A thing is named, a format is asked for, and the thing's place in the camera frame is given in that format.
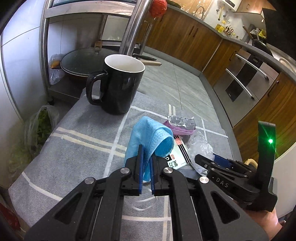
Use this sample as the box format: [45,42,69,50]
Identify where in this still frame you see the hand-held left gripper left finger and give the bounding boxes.
[24,144,145,241]

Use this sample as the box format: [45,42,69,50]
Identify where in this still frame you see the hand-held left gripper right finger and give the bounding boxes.
[149,155,269,241]

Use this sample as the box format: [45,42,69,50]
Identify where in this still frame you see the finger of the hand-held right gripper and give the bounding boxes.
[213,155,234,169]
[194,153,229,177]

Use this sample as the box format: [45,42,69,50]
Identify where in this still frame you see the blue face mask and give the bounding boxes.
[124,116,174,211]

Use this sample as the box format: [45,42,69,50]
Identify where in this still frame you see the person's right forearm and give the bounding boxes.
[233,201,281,241]

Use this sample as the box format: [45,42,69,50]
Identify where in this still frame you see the red white printed packet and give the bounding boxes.
[165,136,192,171]

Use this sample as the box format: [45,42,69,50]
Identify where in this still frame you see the purple foil wrapper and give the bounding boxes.
[163,115,197,135]

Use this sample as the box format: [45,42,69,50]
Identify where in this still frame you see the grey checked cloth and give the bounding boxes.
[8,89,243,241]

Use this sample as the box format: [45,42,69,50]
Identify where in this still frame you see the stainless steel oven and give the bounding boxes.
[213,49,279,127]

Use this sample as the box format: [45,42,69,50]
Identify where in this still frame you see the black mug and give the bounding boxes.
[86,53,146,115]

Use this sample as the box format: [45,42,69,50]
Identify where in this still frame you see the bag of green vegetables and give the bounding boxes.
[6,105,60,183]

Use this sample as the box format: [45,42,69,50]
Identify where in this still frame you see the wok with glass lid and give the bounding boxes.
[60,40,124,80]

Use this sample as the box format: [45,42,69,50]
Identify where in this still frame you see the black wok on stove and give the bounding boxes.
[242,25,270,48]

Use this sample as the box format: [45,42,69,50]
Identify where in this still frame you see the wooden kitchen cabinets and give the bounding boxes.
[139,6,296,158]

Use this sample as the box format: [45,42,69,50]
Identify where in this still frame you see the small clear plastic bag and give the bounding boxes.
[48,53,65,86]

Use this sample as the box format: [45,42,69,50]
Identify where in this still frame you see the grey kitchen countertop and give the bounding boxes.
[166,3,296,80]

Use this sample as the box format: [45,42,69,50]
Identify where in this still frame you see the red box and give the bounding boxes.
[0,201,21,233]

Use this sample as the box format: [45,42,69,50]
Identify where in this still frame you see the metal shelf rack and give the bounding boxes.
[40,0,168,103]

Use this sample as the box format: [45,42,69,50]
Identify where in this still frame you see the kitchen faucet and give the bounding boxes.
[193,6,206,18]

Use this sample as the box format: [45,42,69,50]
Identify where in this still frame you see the red plastic bag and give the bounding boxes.
[149,0,168,18]

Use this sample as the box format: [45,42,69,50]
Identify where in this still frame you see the black pan handle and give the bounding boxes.
[133,53,157,62]

